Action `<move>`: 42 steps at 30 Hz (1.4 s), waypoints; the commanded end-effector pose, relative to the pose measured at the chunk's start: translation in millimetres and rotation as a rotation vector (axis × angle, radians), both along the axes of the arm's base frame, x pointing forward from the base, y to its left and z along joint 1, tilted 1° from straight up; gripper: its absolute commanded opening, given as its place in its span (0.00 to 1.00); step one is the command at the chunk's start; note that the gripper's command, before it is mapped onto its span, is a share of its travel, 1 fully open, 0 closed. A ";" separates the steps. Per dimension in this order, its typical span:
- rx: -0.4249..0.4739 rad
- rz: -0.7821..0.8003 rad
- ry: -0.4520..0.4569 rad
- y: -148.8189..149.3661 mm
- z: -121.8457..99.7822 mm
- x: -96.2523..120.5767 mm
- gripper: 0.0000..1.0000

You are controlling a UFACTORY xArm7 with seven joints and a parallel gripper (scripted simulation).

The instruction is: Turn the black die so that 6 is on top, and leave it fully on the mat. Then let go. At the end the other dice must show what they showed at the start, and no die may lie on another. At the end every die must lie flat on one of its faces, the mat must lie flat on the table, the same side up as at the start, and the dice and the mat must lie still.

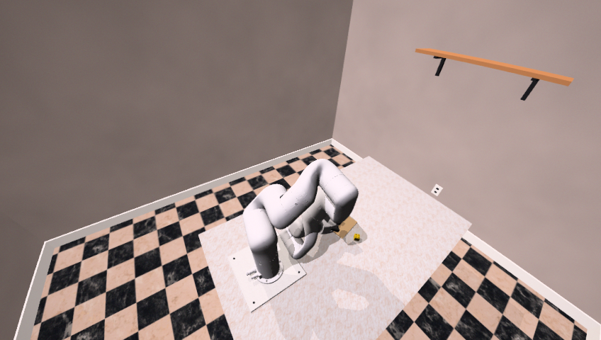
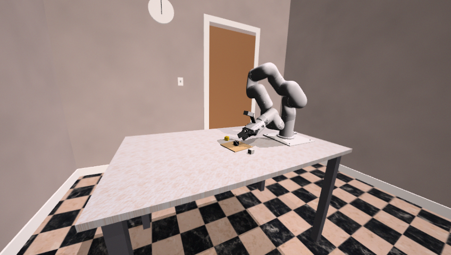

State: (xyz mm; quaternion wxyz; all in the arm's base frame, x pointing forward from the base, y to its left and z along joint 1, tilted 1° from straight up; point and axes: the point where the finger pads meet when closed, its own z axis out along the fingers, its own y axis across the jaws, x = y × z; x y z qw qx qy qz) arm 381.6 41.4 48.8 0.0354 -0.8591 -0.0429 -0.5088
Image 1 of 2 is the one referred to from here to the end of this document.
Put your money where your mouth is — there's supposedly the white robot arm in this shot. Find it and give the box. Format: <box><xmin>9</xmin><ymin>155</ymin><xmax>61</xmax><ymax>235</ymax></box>
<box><xmin>242</xmin><ymin>159</ymin><xmax>359</xmax><ymax>284</ymax></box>

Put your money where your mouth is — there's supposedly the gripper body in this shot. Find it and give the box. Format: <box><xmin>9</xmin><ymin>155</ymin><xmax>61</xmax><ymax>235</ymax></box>
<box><xmin>319</xmin><ymin>219</ymin><xmax>337</xmax><ymax>234</ymax></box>

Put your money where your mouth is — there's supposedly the tan flat mat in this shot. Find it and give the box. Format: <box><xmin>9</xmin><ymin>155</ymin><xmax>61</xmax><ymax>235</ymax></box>
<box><xmin>334</xmin><ymin>216</ymin><xmax>357</xmax><ymax>239</ymax></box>

